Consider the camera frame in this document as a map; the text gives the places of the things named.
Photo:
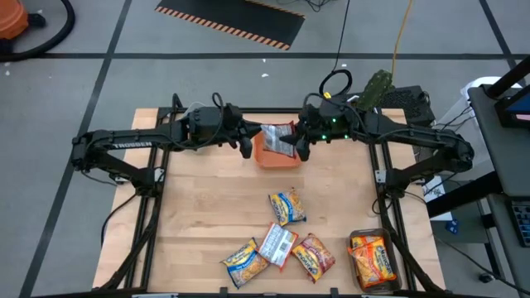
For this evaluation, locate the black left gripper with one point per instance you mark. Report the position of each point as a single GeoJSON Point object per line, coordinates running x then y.
{"type": "Point", "coordinates": [211, 126]}

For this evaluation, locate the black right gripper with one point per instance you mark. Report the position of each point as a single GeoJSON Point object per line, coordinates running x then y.
{"type": "Point", "coordinates": [327, 120]}

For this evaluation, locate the red Maruchan ramen pack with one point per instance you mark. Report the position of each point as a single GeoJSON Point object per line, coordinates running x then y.
{"type": "Point", "coordinates": [275, 138]}
{"type": "Point", "coordinates": [313, 257]}

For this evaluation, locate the blue Maruchan ramen pack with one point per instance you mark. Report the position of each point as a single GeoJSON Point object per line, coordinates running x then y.
{"type": "Point", "coordinates": [287, 207]}
{"type": "Point", "coordinates": [245, 262]}

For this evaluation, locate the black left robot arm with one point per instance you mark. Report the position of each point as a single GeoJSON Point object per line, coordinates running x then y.
{"type": "Point", "coordinates": [124, 142]}

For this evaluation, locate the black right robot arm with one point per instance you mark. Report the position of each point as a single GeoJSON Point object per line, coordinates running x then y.
{"type": "Point", "coordinates": [414, 136]}

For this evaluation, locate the orange plastic bin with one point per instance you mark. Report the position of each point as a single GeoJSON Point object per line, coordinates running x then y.
{"type": "Point", "coordinates": [273, 162]}

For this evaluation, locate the white hexagonal plant pot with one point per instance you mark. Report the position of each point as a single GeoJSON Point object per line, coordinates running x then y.
{"type": "Point", "coordinates": [353, 98]}

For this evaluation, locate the green cactus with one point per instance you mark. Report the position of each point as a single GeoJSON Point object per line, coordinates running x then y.
{"type": "Point", "coordinates": [374, 89]}

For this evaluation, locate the dark translucent plastic bin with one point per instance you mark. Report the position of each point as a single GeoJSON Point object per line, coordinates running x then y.
{"type": "Point", "coordinates": [368, 232]}

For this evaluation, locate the black computer case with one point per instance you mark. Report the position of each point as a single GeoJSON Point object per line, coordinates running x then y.
{"type": "Point", "coordinates": [406, 101]}

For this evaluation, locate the black hazard-striped floor mat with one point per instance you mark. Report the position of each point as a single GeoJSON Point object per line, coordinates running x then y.
{"type": "Point", "coordinates": [232, 16]}

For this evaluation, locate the white paper sheet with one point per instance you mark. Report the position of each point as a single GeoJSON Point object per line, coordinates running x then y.
{"type": "Point", "coordinates": [435, 194]}

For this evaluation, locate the small blue floor object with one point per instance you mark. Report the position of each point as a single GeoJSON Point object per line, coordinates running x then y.
{"type": "Point", "coordinates": [452, 226]}

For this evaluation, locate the grey desk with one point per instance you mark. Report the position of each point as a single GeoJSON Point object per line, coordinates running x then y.
{"type": "Point", "coordinates": [497, 145]}

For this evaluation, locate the black monitor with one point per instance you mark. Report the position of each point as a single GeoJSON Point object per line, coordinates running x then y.
{"type": "Point", "coordinates": [517, 109]}

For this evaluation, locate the black keyboard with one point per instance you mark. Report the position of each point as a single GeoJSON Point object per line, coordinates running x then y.
{"type": "Point", "coordinates": [522, 223]}

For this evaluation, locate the orange shop vacuum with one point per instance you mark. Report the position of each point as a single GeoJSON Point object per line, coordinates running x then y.
{"type": "Point", "coordinates": [10, 18]}

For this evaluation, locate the black aluminium table frame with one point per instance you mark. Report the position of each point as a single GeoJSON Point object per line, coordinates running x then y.
{"type": "Point", "coordinates": [269, 111]}

